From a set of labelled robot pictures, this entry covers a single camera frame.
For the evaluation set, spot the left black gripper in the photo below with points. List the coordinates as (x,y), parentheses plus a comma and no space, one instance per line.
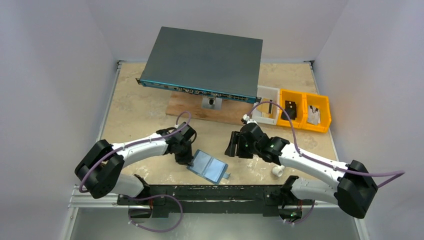
(187,159)

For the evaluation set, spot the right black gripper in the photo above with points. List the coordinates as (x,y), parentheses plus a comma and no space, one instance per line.
(237,144)

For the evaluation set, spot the blue card holder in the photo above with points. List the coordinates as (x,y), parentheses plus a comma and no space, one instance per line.
(208,167)

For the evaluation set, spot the grey card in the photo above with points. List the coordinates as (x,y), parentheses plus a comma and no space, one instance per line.
(270,107)

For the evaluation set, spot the white diamond VIP card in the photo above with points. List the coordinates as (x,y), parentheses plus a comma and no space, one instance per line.
(313,115)

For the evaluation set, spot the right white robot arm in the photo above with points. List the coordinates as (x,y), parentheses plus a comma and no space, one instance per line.
(346,185)

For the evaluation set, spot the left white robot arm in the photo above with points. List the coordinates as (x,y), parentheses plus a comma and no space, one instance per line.
(100,170)

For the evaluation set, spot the clear plastic card sleeves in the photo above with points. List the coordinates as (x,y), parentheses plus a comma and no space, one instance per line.
(207,165)

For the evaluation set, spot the white pvc pipe fitting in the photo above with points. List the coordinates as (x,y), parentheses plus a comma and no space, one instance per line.
(278,170)

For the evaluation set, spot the wooden board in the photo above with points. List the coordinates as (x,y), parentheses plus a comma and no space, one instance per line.
(229,112)

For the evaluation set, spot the amber item in tray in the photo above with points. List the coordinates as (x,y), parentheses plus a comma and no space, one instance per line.
(264,107)

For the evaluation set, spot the black block in bin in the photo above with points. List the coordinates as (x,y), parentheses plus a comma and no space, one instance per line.
(290,106)

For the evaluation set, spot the yellow bin left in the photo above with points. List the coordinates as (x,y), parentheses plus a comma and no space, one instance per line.
(300,99)

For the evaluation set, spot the yellow bin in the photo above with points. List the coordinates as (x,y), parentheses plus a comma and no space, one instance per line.
(300,99)
(323,103)

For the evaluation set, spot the yellow bin right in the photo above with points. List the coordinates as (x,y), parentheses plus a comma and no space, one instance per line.
(323,103)

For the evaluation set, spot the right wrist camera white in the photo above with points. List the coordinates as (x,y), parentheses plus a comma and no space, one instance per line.
(246,120)

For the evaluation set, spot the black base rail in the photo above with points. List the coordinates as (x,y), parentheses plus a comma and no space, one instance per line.
(266,200)

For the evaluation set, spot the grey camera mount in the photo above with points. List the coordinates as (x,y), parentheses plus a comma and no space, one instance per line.
(212,103)

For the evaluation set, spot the grey network switch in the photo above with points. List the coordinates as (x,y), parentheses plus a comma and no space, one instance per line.
(204,64)

